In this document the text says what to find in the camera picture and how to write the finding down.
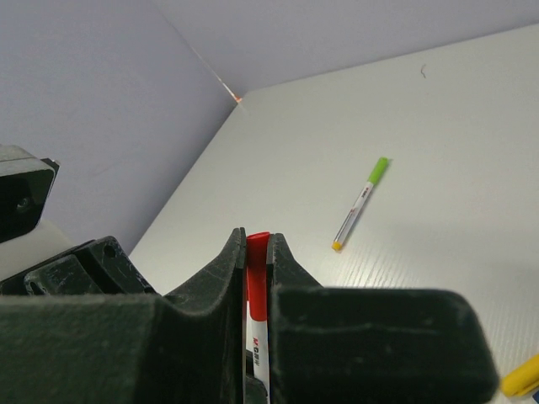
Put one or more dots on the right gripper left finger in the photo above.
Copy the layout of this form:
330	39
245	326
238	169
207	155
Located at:
186	346

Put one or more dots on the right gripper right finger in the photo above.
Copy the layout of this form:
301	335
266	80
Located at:
361	345

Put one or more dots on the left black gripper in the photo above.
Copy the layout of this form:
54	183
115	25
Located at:
92	268

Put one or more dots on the red-end white pen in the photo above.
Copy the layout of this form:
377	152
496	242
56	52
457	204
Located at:
260	342

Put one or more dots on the orange-end white pen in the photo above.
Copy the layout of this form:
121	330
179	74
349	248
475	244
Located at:
352	217

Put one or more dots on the red pen cap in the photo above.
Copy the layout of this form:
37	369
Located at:
257	245

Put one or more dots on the light green pen cap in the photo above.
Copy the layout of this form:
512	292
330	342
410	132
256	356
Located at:
378	171

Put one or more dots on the yellow pen cap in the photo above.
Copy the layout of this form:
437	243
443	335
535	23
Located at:
521	381

